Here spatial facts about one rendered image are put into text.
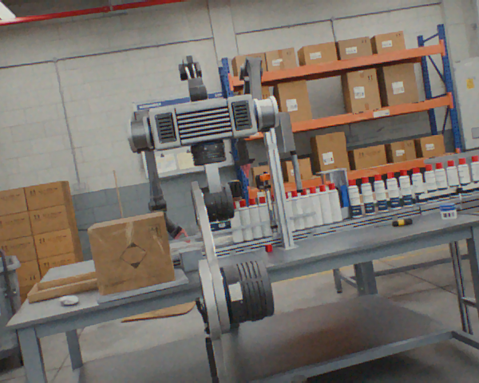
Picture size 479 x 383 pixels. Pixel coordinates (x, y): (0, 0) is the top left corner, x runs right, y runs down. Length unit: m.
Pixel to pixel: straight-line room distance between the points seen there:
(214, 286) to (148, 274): 0.66
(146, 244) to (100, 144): 5.06
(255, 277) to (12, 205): 4.44
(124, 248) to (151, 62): 5.24
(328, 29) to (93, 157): 3.60
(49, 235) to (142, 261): 3.67
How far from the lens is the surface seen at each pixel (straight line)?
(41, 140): 7.28
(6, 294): 4.43
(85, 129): 7.18
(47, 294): 2.50
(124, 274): 2.17
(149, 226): 2.14
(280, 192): 2.52
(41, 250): 5.80
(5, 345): 4.54
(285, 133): 2.54
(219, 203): 2.00
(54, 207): 5.75
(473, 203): 3.13
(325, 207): 2.74
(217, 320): 1.55
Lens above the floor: 1.28
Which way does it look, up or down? 3 degrees down
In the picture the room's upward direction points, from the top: 10 degrees counter-clockwise
